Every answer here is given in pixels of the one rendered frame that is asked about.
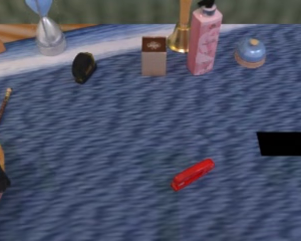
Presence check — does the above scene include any blue patterned tablecloth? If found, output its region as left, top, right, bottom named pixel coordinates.
left=0, top=24, right=301, bottom=241

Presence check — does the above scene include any blue desk bell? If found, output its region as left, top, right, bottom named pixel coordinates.
left=234, top=38, right=267, bottom=69

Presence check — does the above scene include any brown and beige box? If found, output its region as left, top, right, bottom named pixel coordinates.
left=141, top=37, right=167, bottom=77

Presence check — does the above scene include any silver and blue hourglass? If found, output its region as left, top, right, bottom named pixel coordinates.
left=24, top=0, right=67, bottom=57

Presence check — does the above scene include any small red stapler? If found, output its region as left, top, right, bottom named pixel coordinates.
left=170, top=158, right=215, bottom=192

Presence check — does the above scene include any brass hand bell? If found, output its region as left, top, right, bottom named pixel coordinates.
left=167, top=0, right=193, bottom=54

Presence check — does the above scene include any black oval object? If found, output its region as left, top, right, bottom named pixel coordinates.
left=72, top=52, right=97, bottom=84

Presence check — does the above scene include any black rectangle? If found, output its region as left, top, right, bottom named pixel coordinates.
left=256, top=132, right=301, bottom=157

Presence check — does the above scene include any pink pump lotion bottle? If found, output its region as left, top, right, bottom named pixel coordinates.
left=186, top=0, right=223, bottom=76

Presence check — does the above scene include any brown pencil with eraser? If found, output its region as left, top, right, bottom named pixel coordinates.
left=0, top=87, right=13, bottom=134

